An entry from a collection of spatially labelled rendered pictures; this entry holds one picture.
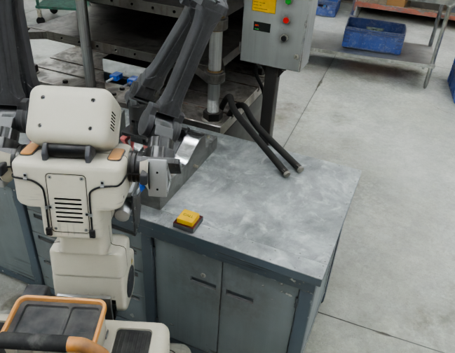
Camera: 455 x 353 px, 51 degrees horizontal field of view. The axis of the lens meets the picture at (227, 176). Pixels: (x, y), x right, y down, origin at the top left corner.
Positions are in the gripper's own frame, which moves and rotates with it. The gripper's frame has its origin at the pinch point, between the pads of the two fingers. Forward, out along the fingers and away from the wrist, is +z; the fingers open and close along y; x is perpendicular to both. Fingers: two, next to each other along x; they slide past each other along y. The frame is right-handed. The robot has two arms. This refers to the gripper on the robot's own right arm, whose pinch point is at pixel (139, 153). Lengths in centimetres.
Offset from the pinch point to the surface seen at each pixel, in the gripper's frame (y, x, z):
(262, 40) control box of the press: -13, -85, -17
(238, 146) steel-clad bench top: -17, -54, 21
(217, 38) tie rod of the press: 4, -73, -18
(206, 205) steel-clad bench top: -22.6, -8.2, 20.8
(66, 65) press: 111, -94, 25
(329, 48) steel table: 5, -369, 80
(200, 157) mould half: -8.8, -31.4, 17.2
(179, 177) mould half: -8.7, -12.5, 15.3
